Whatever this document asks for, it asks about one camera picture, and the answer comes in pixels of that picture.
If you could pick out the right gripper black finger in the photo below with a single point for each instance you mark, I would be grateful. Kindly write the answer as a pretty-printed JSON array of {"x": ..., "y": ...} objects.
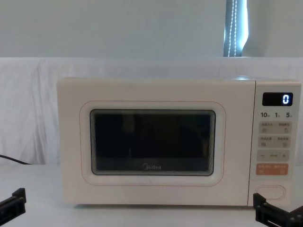
[
  {"x": 265, "y": 212},
  {"x": 298, "y": 217}
]

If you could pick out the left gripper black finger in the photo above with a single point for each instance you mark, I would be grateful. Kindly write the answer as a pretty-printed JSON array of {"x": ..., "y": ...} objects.
[{"x": 14, "y": 201}]

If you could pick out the cream oven door button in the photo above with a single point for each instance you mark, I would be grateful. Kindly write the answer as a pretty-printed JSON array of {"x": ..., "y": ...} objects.
[{"x": 270, "y": 192}]

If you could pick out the oven control panel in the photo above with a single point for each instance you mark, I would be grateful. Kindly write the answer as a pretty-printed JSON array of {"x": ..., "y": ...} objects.
[{"x": 274, "y": 156}]

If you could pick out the black oven display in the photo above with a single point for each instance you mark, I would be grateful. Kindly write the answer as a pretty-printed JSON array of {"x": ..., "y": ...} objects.
[{"x": 277, "y": 99}]

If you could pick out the cream microwave oven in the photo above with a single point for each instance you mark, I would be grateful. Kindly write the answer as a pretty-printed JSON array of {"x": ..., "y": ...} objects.
[{"x": 154, "y": 94}]

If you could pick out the white curtain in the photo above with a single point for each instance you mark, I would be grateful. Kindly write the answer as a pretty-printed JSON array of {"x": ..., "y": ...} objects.
[
  {"x": 277, "y": 26},
  {"x": 106, "y": 26}
]

